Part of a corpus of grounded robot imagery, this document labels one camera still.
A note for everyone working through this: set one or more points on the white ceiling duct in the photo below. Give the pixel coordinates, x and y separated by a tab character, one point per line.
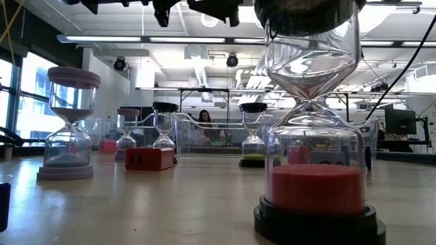
199	73

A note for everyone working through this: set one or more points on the black hourglass green sand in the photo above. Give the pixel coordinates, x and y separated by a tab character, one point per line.
252	107

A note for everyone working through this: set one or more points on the person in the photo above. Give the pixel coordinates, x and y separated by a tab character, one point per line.
204	117

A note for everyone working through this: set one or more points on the small grey pot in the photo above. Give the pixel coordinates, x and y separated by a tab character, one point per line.
7	152

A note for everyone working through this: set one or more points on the blue flat bar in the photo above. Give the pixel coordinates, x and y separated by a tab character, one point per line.
368	158

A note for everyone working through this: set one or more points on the black metal background rack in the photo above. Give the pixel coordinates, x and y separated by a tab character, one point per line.
204	90

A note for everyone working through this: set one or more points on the black round ceiling spotlight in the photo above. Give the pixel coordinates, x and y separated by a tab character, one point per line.
232	60
120	63

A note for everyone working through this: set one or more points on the large room window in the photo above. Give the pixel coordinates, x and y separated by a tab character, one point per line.
34	115

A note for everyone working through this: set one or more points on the clear plastic bin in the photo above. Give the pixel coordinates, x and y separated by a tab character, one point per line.
190	136
373	136
98	129

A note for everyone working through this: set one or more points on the long ceiling light strip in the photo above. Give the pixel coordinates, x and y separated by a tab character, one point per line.
102	38

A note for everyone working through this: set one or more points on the lavender cube charger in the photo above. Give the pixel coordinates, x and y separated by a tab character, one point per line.
327	158

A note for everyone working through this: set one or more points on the red rectangular power block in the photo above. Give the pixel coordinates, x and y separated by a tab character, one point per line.
153	160

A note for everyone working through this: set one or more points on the black hourglass blue sand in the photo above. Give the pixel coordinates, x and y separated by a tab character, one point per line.
165	106

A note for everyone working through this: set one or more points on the black computer monitor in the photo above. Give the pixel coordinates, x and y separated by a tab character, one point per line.
145	112
400	122

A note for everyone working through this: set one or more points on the dark background desk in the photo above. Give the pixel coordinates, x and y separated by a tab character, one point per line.
402	146

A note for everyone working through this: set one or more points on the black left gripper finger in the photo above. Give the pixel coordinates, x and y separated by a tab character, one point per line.
161	12
218	7

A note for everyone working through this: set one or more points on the black curved bar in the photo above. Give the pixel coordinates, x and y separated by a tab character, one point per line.
10	136

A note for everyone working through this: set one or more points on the black hourglass red sand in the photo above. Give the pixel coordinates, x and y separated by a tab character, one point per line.
316	190

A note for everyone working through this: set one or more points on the black ceiling rail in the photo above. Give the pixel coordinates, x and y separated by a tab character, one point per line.
391	3

